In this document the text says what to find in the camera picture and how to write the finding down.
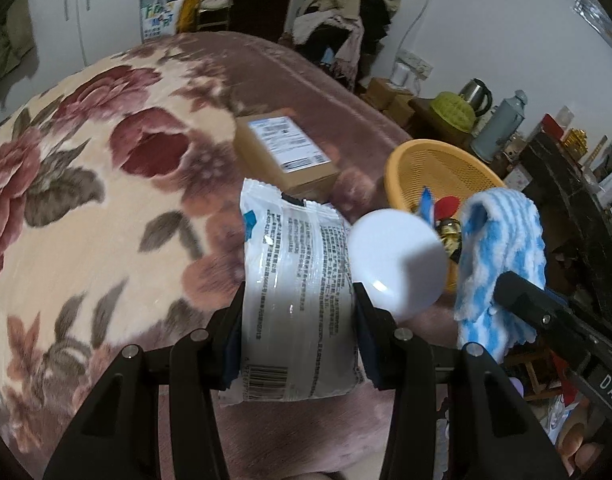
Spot pile of clothes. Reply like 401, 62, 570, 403
291, 0, 402, 93

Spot cardboard boxes by wall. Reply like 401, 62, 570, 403
368, 77, 417, 126

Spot wooden stool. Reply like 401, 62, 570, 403
506, 350, 567, 401

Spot steel electric kettle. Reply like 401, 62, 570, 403
458, 78, 493, 118

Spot box with colourful lettering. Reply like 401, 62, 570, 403
140, 0, 197, 43

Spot green jacket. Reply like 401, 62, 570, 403
0, 5, 37, 86

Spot white wardrobe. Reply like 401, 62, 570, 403
26, 0, 142, 68

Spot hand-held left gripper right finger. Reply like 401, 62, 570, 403
353, 282, 569, 480

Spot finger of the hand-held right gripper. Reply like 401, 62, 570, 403
493, 271, 587, 356
543, 286, 594, 326

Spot small blue packet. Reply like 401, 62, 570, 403
418, 187, 437, 223

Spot person's right hand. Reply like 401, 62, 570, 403
556, 420, 604, 473

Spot wooden rack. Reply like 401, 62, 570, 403
196, 0, 234, 33

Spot white plug adapter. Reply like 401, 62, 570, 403
391, 62, 417, 88

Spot yellow bag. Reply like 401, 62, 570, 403
178, 0, 201, 33

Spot labelled cardboard box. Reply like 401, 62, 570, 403
234, 114, 342, 202

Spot blue white wavy cloth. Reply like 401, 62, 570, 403
453, 189, 547, 365

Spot blue grey thermos flask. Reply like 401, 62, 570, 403
470, 90, 528, 163

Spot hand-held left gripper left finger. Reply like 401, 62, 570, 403
43, 295, 244, 480

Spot dark cluttered side table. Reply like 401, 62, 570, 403
518, 132, 612, 321

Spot wall power socket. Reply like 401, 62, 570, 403
396, 50, 432, 78

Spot red heart sponge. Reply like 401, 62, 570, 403
433, 196, 462, 221

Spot orange plastic basket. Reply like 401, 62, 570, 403
384, 139, 509, 293

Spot floral plush blanket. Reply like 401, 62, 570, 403
0, 30, 467, 480

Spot white face mask packet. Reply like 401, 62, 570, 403
218, 178, 368, 407

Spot green plastic cover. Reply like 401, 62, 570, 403
432, 91, 476, 133

